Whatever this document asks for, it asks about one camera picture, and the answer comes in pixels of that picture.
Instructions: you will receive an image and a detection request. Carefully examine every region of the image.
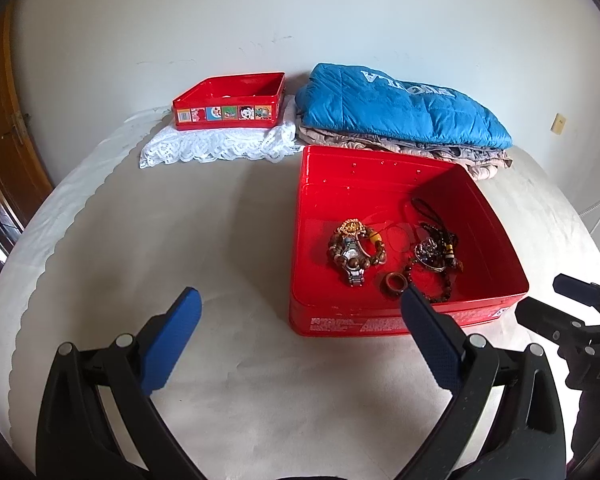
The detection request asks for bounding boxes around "silver metal watch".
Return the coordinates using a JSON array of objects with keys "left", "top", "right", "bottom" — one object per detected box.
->
[{"left": 341, "top": 236, "right": 366, "bottom": 286}]

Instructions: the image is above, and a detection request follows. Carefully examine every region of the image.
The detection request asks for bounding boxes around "black cord gold pendant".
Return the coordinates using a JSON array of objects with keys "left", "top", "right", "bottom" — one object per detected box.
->
[{"left": 412, "top": 198, "right": 463, "bottom": 272}]

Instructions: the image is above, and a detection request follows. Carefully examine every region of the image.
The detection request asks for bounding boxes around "silver ball chain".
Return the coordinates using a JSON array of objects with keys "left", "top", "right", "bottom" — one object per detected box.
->
[{"left": 413, "top": 237, "right": 444, "bottom": 264}]

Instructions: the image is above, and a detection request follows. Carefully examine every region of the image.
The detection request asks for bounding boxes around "black bead necklace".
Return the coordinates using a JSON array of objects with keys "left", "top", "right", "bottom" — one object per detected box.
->
[{"left": 403, "top": 249, "right": 465, "bottom": 305}]

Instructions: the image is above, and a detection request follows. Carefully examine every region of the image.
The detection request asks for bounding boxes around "red tin lid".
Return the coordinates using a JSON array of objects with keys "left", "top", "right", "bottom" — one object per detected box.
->
[{"left": 172, "top": 72, "right": 285, "bottom": 131}]

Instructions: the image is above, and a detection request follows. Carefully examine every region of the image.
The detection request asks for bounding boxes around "red tin box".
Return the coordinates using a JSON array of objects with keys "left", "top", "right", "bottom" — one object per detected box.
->
[{"left": 289, "top": 146, "right": 529, "bottom": 337}]

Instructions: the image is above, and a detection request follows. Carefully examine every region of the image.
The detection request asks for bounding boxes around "beige wall socket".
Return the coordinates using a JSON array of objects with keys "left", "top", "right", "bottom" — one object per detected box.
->
[{"left": 550, "top": 113, "right": 567, "bottom": 134}]

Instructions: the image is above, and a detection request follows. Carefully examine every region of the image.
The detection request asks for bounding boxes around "brown wooden cabinet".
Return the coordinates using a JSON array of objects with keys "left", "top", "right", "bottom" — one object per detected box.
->
[{"left": 0, "top": 2, "right": 53, "bottom": 273}]

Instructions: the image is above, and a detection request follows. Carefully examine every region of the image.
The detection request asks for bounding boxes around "small brown wooden ring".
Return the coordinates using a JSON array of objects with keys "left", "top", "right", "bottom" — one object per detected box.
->
[{"left": 383, "top": 271, "right": 409, "bottom": 296}]

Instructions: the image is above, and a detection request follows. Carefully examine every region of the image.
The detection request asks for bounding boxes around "thin silver ring bangle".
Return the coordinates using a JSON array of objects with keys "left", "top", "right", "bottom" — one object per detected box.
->
[{"left": 385, "top": 223, "right": 414, "bottom": 252}]

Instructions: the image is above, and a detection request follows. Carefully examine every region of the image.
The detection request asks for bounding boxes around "brown wooden bead bracelet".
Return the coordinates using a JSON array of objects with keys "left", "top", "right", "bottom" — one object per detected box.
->
[{"left": 327, "top": 218, "right": 389, "bottom": 271}]

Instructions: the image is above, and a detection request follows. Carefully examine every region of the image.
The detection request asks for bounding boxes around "white lace cloth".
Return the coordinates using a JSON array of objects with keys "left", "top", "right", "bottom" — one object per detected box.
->
[{"left": 138, "top": 96, "right": 302, "bottom": 169}]

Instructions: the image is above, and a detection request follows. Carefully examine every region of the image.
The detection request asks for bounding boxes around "folded floral cloth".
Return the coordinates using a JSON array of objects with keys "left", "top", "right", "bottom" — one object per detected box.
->
[{"left": 297, "top": 126, "right": 514, "bottom": 181}]

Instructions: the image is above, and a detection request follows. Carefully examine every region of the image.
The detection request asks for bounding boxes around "blue quilted blanket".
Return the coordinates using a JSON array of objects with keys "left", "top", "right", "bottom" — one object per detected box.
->
[{"left": 296, "top": 63, "right": 513, "bottom": 150}]

